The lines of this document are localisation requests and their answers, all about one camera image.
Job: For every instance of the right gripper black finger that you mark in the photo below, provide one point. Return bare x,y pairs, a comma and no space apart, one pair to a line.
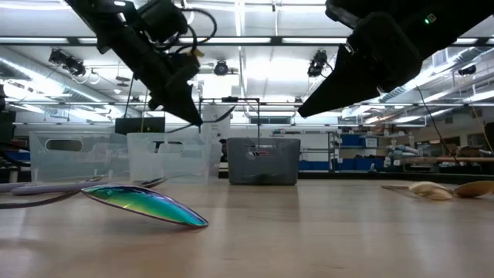
339,92

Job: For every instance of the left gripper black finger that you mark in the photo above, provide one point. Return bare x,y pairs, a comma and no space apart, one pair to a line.
181,104

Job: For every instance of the clear plastic bin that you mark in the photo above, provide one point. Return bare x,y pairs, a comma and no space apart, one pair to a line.
185,162
96,166

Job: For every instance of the light wooden spoon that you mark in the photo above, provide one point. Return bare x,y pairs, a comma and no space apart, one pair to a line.
428,189

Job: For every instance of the brown wooden spoon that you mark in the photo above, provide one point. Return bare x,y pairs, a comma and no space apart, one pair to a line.
476,189

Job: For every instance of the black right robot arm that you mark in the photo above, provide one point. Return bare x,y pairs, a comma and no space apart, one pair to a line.
455,15

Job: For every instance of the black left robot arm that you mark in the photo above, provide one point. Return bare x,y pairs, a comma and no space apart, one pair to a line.
116,31

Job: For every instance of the white device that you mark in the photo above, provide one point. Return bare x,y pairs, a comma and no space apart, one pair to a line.
216,129

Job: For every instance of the shelf rack with blue bins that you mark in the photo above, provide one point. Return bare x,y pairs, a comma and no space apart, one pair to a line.
355,141

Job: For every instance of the black monitor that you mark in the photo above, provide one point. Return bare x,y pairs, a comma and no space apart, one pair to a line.
135,125

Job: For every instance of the grey plastic bin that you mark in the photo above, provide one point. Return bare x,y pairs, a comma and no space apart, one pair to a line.
239,162

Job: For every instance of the overhead rig light bar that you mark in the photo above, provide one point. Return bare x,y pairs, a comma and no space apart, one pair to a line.
276,40

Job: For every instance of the wooden workbench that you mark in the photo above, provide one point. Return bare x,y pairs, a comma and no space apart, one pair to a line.
444,159

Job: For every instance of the black ceiling camera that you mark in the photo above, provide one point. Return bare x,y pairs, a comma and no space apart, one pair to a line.
317,63
221,68
71,65

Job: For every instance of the black tube stand frame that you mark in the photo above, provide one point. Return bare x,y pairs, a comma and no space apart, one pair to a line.
231,99

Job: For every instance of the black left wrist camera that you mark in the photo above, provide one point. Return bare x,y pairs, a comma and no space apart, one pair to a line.
164,21

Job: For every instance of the silver air duct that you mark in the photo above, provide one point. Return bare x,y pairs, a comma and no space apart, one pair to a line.
444,65

